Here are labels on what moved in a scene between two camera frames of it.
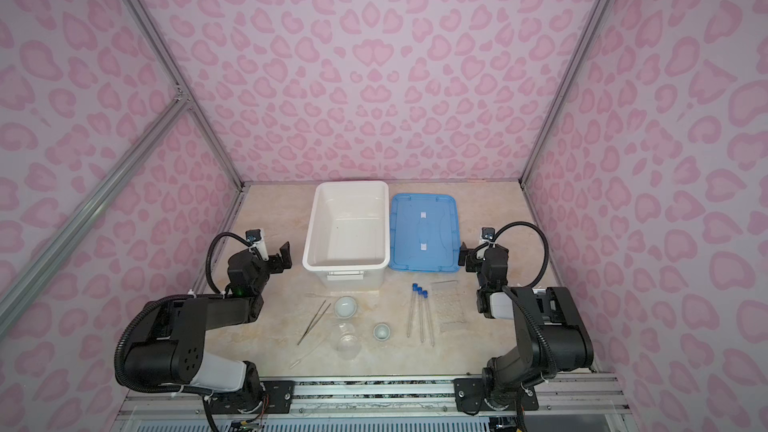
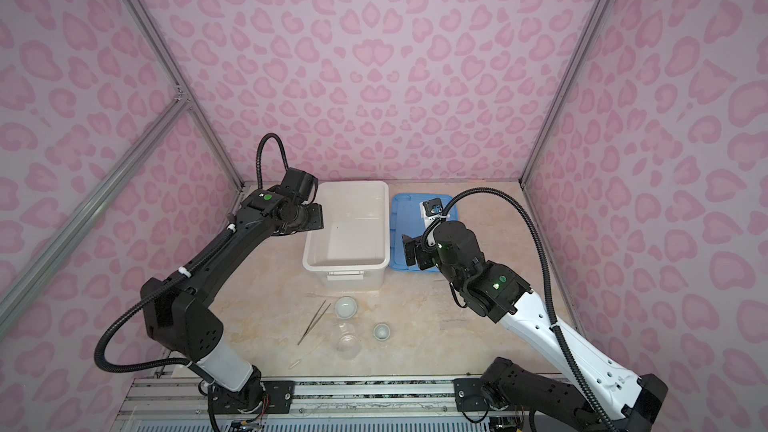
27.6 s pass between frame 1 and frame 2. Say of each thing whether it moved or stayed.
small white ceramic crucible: stayed
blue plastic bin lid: stayed
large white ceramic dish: stayed
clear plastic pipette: stayed
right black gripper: moved
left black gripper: moved
